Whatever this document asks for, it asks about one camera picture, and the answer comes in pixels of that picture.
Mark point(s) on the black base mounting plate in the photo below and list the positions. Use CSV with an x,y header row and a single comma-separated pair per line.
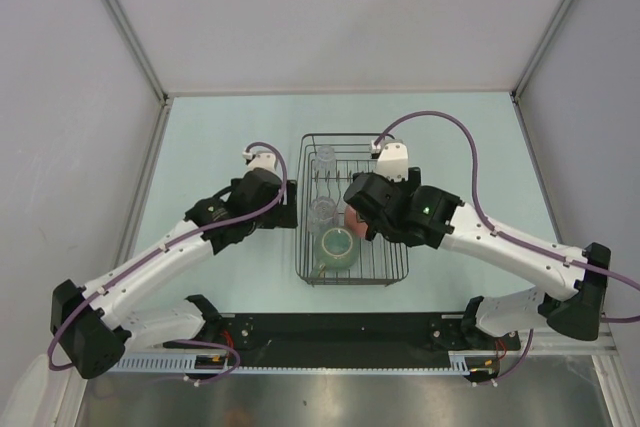
x,y
398,340

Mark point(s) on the green glazed ceramic mug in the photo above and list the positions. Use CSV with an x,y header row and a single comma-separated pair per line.
x,y
335,249

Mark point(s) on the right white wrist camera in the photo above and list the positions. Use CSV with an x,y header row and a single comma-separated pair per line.
x,y
391,160

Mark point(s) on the white slotted cable duct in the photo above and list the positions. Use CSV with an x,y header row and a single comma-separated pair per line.
x,y
183,364

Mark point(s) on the pink ceramic mug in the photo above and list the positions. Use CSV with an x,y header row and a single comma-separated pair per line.
x,y
354,222

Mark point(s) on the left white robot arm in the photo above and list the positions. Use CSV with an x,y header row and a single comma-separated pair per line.
x,y
97,323

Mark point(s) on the dark wire dish rack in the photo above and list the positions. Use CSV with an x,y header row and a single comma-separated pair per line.
x,y
380,262

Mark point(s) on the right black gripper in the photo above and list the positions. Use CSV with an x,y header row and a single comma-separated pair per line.
x,y
413,182

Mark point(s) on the clear faceted glass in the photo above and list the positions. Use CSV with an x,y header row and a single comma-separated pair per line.
x,y
325,159
322,215

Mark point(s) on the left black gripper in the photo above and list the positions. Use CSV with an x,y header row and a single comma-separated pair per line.
x,y
285,217

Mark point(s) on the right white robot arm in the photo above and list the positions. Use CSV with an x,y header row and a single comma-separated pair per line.
x,y
568,283

